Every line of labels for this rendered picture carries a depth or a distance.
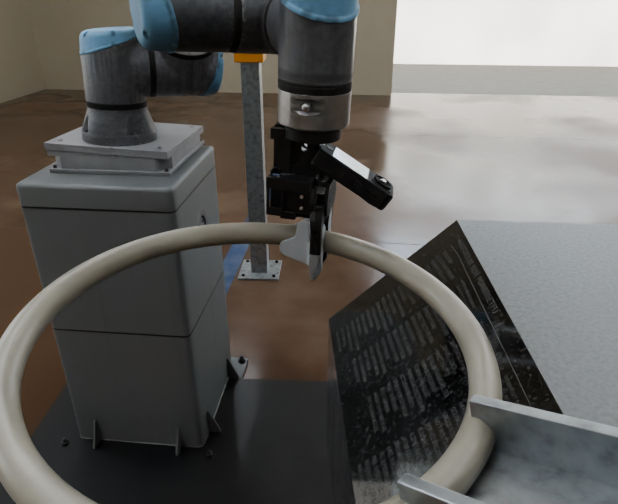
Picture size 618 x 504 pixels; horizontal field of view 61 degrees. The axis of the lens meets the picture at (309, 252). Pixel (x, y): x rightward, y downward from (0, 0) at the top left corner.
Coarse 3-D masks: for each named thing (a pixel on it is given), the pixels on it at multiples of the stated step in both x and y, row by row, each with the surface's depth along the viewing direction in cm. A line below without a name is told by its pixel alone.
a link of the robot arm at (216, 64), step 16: (160, 64) 131; (176, 64) 131; (192, 64) 132; (208, 64) 135; (160, 80) 133; (176, 80) 134; (192, 80) 136; (208, 80) 137; (160, 96) 139; (176, 96) 141
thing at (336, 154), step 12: (324, 144) 68; (324, 156) 66; (336, 156) 67; (348, 156) 69; (324, 168) 67; (336, 168) 67; (348, 168) 66; (360, 168) 68; (336, 180) 67; (348, 180) 67; (360, 180) 67; (372, 180) 67; (384, 180) 68; (360, 192) 67; (372, 192) 67; (384, 192) 67; (372, 204) 68; (384, 204) 68
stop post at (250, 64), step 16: (240, 64) 219; (256, 64) 219; (256, 80) 222; (256, 96) 225; (256, 112) 228; (256, 128) 231; (256, 144) 234; (256, 160) 237; (256, 176) 241; (256, 192) 244; (256, 208) 248; (256, 256) 259; (240, 272) 263; (256, 272) 263; (272, 272) 263
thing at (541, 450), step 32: (480, 416) 44; (512, 416) 42; (544, 416) 41; (512, 448) 43; (544, 448) 41; (576, 448) 39; (608, 448) 38; (416, 480) 37; (480, 480) 42; (512, 480) 41; (544, 480) 40; (576, 480) 40; (608, 480) 38
